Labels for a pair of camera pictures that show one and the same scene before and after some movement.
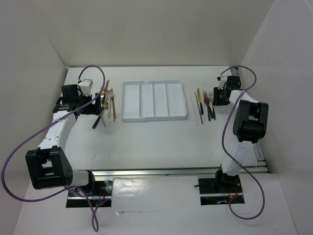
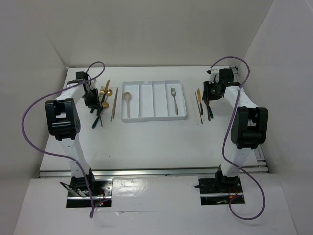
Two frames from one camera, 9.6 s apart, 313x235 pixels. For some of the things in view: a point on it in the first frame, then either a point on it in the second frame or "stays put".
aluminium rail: [203, 171] stays put
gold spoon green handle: [105, 106] stays put
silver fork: [211, 97] to [173, 93]
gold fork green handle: [206, 95] stays put
